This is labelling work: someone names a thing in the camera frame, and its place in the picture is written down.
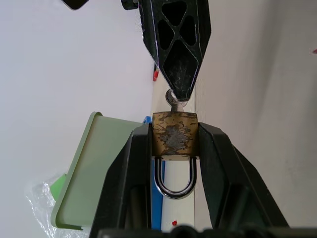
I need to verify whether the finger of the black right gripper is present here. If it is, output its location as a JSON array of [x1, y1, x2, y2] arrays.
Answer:
[[138, 0, 213, 102]]

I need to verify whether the clear crumpled plastic bag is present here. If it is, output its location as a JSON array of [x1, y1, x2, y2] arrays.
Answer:
[[24, 175, 91, 238]]

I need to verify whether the pale green plastic tray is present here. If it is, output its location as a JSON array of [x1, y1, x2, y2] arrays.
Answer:
[[51, 111, 149, 231]]

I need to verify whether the light green paper sheet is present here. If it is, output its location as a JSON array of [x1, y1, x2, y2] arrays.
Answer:
[[49, 173, 67, 202]]

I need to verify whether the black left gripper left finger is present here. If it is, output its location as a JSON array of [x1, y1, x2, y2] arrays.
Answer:
[[89, 122, 153, 238]]

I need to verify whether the silver padlock key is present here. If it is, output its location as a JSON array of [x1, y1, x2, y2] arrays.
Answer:
[[165, 88, 186, 114]]

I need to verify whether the black angular object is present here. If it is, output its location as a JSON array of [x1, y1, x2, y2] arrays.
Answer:
[[60, 0, 89, 11]]

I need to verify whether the blue plastic object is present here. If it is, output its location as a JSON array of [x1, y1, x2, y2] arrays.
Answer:
[[143, 116, 163, 231]]

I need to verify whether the brass padlock with steel shackle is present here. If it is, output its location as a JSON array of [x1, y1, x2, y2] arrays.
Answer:
[[152, 111, 200, 200]]

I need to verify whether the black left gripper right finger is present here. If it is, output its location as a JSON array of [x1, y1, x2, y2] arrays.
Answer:
[[197, 122, 291, 230]]

